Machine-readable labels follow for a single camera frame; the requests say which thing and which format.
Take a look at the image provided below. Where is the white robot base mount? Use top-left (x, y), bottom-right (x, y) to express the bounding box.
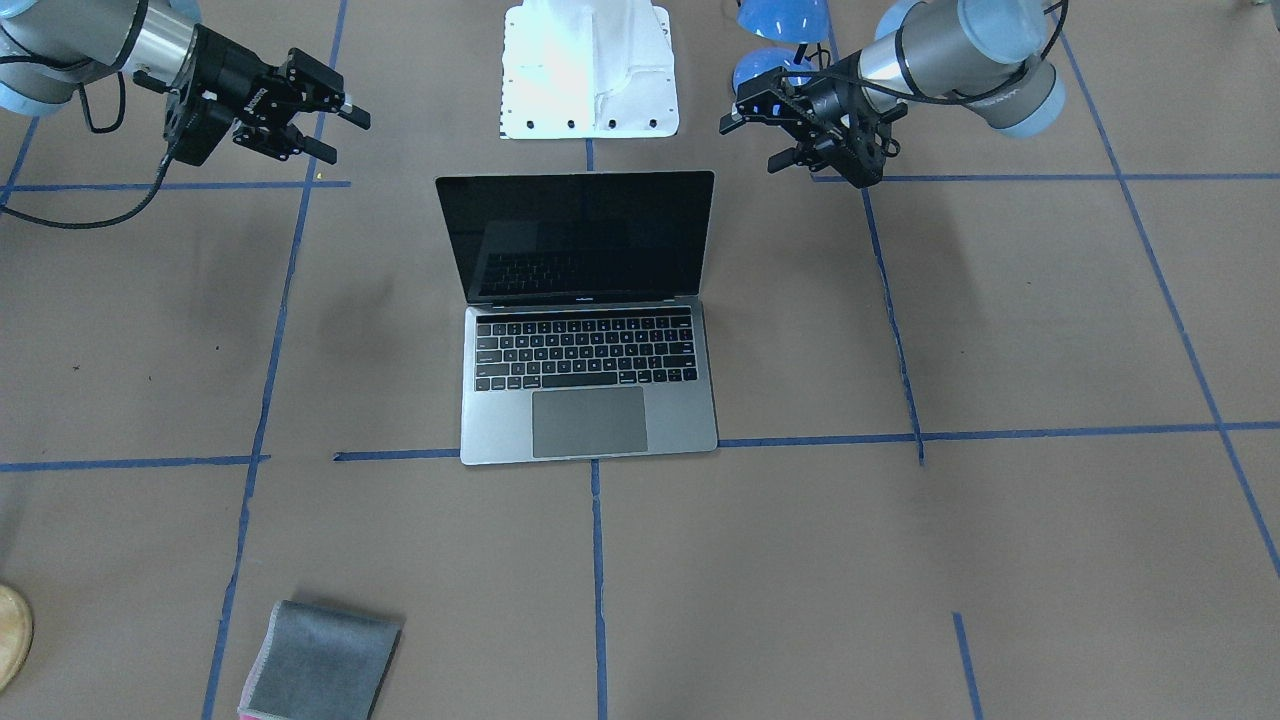
top-left (499, 1), bottom-right (680, 140)

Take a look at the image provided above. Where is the round wooden stand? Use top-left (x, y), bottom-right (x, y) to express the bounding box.
top-left (1, 584), bottom-right (35, 691)

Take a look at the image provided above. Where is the grey folded cloth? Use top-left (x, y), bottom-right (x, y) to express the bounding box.
top-left (237, 600), bottom-right (402, 719)

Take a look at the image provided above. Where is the grey laptop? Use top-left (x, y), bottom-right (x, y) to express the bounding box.
top-left (434, 169), bottom-right (719, 466)

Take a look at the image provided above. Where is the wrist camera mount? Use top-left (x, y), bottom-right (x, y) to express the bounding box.
top-left (163, 85), bottom-right (236, 167)
top-left (818, 102), bottom-right (909, 190)

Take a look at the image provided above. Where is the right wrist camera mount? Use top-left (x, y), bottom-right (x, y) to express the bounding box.
top-left (163, 85), bottom-right (236, 167)

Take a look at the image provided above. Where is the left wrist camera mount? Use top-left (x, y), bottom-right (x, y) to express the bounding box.
top-left (818, 102), bottom-right (909, 190)

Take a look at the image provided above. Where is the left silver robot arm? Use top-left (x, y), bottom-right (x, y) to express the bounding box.
top-left (719, 1), bottom-right (1068, 188)

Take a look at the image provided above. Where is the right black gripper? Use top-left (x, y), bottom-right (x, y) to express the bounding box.
top-left (180, 26), bottom-right (372, 165)

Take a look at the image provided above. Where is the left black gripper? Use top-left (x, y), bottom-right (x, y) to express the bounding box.
top-left (719, 70), bottom-right (876, 174)

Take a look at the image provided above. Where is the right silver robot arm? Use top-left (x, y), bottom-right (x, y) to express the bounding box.
top-left (1, 1), bottom-right (371, 167)

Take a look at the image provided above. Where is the blue desk lamp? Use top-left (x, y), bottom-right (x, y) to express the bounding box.
top-left (730, 1), bottom-right (832, 92)

